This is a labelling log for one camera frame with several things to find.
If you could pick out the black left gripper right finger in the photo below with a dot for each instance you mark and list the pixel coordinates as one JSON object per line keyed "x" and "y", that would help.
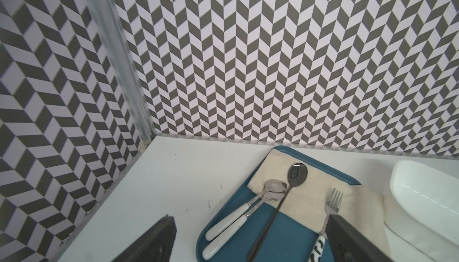
{"x": 349, "y": 245}

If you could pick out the teal serving tray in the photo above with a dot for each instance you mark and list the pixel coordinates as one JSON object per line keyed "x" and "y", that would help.
{"x": 287, "y": 241}

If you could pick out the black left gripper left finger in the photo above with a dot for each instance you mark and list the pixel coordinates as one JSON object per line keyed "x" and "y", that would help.
{"x": 155, "y": 245}

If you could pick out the white handled spoon lower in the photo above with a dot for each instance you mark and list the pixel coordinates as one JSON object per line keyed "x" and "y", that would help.
{"x": 226, "y": 235}

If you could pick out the black metal spoon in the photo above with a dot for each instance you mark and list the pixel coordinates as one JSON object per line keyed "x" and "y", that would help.
{"x": 297, "y": 175}

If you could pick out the white handled spoon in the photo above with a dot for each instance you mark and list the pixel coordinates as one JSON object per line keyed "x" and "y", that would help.
{"x": 271, "y": 185}
{"x": 226, "y": 235}

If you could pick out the white storage box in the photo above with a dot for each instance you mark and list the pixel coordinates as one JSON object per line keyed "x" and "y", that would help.
{"x": 421, "y": 206}

